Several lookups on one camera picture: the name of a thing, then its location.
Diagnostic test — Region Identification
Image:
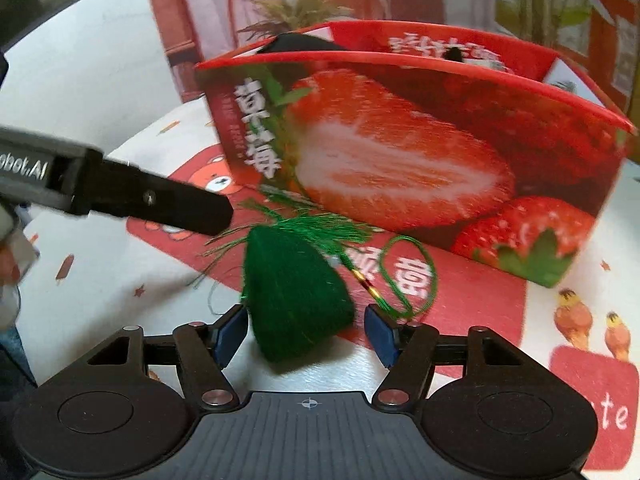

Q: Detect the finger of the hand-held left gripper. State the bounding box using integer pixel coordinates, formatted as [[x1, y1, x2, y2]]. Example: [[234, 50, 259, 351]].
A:
[[88, 156, 235, 237]]

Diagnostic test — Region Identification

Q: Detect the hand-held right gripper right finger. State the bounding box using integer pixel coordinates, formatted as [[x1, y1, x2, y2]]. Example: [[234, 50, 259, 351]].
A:
[[364, 304, 543, 413]]

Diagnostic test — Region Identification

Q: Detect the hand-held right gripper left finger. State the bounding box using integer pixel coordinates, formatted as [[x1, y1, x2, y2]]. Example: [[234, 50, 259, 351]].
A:
[[70, 304, 249, 413]]

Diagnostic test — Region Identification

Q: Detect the green triangular tasselled sachet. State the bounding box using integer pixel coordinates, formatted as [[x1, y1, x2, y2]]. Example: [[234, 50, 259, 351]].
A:
[[190, 200, 439, 374]]

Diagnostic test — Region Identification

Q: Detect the red strawberry print cardboard box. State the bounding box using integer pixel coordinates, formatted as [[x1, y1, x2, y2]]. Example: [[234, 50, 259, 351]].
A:
[[195, 20, 639, 289]]

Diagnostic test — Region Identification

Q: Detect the white marbled board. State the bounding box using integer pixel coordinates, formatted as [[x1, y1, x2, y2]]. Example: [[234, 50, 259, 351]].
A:
[[0, 0, 182, 181]]

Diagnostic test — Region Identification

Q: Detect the printed room scene wall tapestry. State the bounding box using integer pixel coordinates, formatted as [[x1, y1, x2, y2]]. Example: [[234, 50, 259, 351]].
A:
[[142, 0, 640, 122]]

